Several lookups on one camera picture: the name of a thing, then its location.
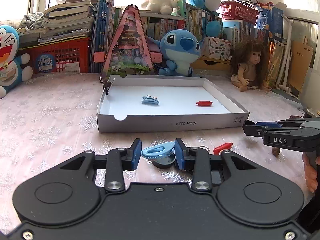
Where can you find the brown hazelnut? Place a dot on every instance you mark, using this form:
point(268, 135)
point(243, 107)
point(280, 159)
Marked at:
point(276, 152)

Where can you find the blue alien plush toy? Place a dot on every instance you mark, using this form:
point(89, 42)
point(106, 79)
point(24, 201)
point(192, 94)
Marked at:
point(175, 47)

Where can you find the red plastic basket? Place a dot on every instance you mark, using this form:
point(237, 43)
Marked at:
point(240, 12)

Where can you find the blue packet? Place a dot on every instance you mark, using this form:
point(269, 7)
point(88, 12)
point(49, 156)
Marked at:
point(273, 22)

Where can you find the long-haired baby doll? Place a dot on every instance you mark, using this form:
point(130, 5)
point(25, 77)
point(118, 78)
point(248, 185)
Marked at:
point(250, 55)

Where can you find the decorated blue hair clip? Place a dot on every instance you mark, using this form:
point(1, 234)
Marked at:
point(150, 100)

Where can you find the black round lid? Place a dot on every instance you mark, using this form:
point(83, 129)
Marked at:
point(162, 163)

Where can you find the gold foil bags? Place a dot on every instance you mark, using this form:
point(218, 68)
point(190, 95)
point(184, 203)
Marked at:
point(275, 62)

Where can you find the white cardboard box lid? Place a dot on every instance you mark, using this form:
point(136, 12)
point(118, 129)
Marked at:
point(170, 100)

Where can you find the pink triangular dollhouse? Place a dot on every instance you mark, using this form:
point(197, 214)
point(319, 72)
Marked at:
point(127, 45)

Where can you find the brown paper envelope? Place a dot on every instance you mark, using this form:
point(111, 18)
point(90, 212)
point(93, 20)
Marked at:
point(300, 65)

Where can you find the grey patterned cloth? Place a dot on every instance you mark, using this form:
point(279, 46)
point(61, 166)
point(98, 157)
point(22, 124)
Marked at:
point(32, 20)

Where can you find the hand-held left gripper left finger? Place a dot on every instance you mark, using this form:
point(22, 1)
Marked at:
point(136, 155)

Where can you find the stack of books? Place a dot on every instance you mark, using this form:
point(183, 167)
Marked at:
point(67, 17)

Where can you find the black binder clip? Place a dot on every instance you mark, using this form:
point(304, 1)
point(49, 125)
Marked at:
point(107, 86)

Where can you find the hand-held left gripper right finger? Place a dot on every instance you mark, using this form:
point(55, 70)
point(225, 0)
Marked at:
point(179, 156)

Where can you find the row of thin blue books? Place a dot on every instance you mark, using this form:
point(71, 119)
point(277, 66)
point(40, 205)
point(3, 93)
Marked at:
point(103, 25)

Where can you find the row of upright books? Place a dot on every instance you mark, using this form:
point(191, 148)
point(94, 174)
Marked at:
point(195, 22)

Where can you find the blue robot cat plush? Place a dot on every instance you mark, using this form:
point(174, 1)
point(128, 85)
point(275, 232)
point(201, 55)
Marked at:
point(10, 55)

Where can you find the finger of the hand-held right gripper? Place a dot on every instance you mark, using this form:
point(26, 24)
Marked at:
point(252, 128)
point(282, 124)

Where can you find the pink snowflake tablecloth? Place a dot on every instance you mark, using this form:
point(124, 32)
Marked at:
point(50, 120)

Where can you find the wooden drawer box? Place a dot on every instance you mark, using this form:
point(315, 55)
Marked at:
point(212, 65)

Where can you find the red plastic crate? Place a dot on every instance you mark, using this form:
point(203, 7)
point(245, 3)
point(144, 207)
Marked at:
point(62, 55)

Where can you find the person's right hand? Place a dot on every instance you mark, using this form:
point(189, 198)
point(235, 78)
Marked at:
point(310, 177)

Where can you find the plain blue hair clip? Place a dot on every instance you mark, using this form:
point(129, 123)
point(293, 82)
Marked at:
point(156, 150)

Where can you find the white printed carton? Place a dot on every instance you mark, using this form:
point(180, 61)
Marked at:
point(217, 48)

